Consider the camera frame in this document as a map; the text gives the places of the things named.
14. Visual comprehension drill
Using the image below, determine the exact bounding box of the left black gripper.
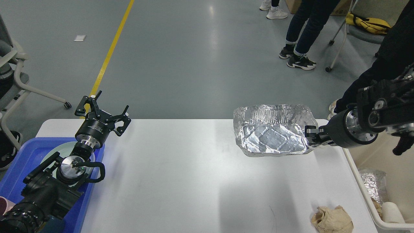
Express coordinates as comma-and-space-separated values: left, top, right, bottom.
74, 90, 131, 152

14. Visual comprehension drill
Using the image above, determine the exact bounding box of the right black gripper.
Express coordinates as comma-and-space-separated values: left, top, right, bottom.
305, 108, 378, 149

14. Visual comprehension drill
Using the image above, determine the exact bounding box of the green plate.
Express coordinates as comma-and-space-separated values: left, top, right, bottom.
41, 141, 95, 187

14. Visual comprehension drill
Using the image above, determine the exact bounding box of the foil tray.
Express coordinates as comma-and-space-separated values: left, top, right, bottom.
358, 167, 388, 205
233, 104, 318, 157

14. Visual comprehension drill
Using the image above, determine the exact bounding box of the white paper cup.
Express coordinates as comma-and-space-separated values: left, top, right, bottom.
382, 202, 405, 224

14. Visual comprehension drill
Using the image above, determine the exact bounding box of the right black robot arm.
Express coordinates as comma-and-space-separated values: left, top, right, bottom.
304, 64, 414, 155

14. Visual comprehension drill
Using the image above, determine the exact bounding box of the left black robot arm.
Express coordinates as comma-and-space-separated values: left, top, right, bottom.
1, 91, 131, 233

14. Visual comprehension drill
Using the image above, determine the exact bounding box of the beige plastic bin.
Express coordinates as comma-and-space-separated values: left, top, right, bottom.
343, 133, 414, 232

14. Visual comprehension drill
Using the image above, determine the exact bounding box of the blue plastic tray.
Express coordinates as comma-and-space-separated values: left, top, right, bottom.
1, 137, 94, 233

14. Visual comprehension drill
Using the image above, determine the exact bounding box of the crumpled brown paper bag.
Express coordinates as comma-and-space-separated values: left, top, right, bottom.
311, 205, 354, 233

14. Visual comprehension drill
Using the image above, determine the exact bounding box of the seated person grey sweater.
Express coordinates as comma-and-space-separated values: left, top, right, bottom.
0, 59, 19, 171

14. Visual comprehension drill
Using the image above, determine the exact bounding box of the person with beige sneakers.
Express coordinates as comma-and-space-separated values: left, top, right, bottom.
327, 0, 414, 120

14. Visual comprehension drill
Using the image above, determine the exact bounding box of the left grey office chair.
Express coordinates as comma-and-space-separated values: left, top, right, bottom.
0, 19, 71, 150

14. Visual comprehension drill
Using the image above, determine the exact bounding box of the person with black sneakers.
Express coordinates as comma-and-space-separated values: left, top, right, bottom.
278, 0, 340, 70

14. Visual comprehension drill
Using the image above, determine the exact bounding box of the yellow bag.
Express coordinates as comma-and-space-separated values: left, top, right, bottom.
345, 12, 391, 35

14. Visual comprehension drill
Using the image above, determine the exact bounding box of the person with white shoes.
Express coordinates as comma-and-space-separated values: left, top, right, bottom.
259, 0, 288, 20

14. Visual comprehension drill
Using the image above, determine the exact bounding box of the cardboard box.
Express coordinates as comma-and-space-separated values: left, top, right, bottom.
285, 0, 351, 16

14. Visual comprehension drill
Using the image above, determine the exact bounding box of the pink mug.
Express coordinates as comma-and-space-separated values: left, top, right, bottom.
0, 196, 15, 216

